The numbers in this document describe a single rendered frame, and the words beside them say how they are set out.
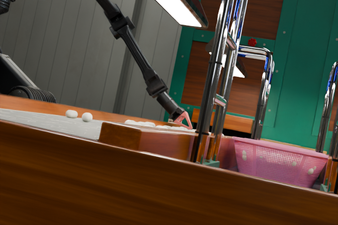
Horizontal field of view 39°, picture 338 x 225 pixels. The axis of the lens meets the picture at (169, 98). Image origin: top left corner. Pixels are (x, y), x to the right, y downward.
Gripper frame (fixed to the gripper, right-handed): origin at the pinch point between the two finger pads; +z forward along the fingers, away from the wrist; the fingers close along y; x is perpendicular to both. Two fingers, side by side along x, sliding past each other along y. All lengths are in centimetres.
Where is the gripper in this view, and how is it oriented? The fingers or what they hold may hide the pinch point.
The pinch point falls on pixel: (190, 127)
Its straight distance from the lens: 205.1
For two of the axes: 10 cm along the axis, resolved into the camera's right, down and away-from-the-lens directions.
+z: 6.5, 7.1, -2.7
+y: 2.7, 1.2, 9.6
